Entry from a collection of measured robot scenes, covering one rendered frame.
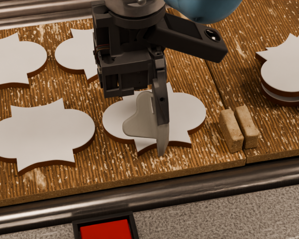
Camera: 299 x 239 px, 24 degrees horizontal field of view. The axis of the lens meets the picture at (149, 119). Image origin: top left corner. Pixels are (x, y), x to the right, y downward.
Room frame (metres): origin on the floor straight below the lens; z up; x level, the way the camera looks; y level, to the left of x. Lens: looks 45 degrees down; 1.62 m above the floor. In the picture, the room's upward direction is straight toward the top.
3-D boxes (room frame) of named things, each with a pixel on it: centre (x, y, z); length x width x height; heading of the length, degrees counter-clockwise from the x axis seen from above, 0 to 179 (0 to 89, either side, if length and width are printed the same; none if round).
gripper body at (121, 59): (0.67, 0.02, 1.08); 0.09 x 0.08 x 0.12; 102
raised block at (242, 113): (0.66, -0.13, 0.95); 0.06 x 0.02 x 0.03; 12
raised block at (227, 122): (0.65, -0.11, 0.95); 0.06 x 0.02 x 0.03; 12
